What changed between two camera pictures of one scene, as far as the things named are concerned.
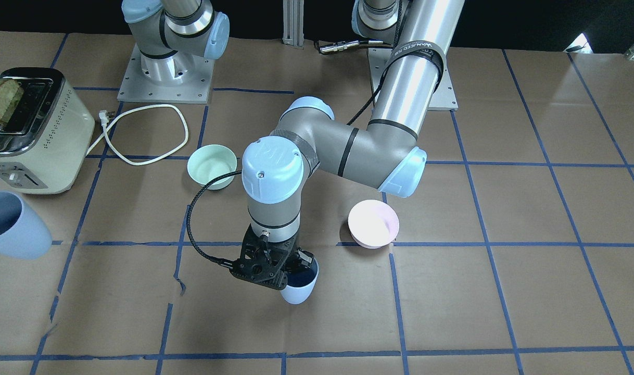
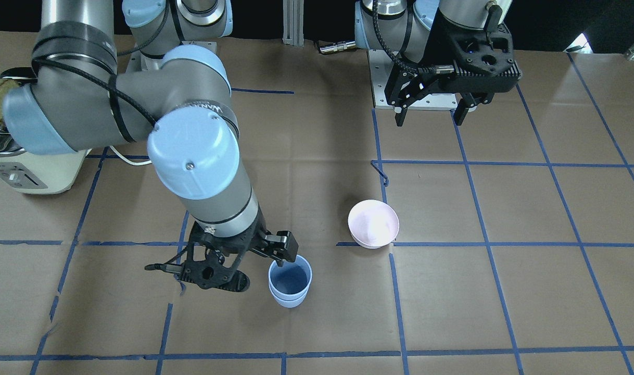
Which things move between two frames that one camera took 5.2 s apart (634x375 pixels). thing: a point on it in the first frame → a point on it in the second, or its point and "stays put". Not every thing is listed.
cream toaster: (40, 147) stays put
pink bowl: (373, 224) stays put
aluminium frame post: (293, 23) stays put
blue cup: (12, 227) → (292, 280)
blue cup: (300, 283) → (288, 303)
